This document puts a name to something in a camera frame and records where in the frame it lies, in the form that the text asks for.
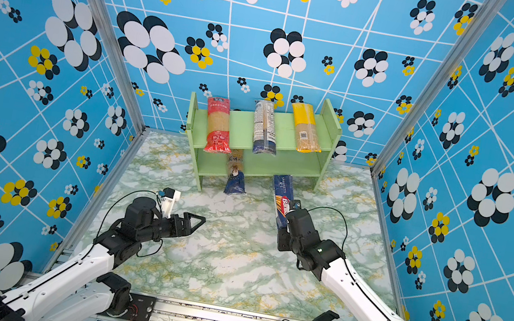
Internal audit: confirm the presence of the yellow spaghetti package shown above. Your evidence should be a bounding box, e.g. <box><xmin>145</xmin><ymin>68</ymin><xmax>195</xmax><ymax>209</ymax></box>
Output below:
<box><xmin>292</xmin><ymin>102</ymin><xmax>322</xmax><ymax>153</ymax></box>

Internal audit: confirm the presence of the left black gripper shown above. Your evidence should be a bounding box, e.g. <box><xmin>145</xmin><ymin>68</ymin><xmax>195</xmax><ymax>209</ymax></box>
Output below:
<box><xmin>138</xmin><ymin>205</ymin><xmax>208</xmax><ymax>255</ymax></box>

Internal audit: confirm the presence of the dark blue Barilla spaghetti package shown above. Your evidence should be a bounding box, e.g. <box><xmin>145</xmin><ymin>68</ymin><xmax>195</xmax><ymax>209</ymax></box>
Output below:
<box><xmin>273</xmin><ymin>174</ymin><xmax>294</xmax><ymax>230</ymax></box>

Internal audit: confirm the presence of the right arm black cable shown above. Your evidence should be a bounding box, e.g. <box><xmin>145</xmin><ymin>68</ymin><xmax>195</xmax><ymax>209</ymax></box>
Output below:
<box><xmin>287</xmin><ymin>202</ymin><xmax>480</xmax><ymax>321</ymax></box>

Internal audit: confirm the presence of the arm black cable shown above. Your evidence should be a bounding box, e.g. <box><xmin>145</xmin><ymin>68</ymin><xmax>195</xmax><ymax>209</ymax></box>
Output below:
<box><xmin>287</xmin><ymin>202</ymin><xmax>480</xmax><ymax>321</ymax></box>
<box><xmin>59</xmin><ymin>177</ymin><xmax>172</xmax><ymax>298</ymax></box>

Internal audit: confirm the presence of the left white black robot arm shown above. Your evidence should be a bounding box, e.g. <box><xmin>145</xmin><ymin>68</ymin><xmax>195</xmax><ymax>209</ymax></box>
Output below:
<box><xmin>0</xmin><ymin>197</ymin><xmax>206</xmax><ymax>321</ymax></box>

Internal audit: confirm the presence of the green two-tier wooden shelf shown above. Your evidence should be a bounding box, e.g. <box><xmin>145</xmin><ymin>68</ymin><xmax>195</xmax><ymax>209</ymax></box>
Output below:
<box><xmin>186</xmin><ymin>93</ymin><xmax>343</xmax><ymax>190</ymax></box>

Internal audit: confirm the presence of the red spaghetti package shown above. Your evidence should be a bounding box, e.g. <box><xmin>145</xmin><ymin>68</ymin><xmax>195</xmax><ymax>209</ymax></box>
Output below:
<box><xmin>204</xmin><ymin>97</ymin><xmax>231</xmax><ymax>155</ymax></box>

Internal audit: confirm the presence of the clear blue-label spaghetti package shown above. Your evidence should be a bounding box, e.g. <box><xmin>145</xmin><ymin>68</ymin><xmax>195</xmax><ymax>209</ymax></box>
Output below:
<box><xmin>252</xmin><ymin>100</ymin><xmax>277</xmax><ymax>156</ymax></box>

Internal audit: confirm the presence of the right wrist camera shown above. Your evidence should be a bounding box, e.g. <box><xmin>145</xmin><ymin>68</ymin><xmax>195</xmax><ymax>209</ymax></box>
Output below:
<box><xmin>284</xmin><ymin>199</ymin><xmax>302</xmax><ymax>217</ymax></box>

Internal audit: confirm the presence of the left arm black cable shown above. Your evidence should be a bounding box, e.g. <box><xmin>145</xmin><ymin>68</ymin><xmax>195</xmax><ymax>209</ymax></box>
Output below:
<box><xmin>59</xmin><ymin>177</ymin><xmax>172</xmax><ymax>298</ymax></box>

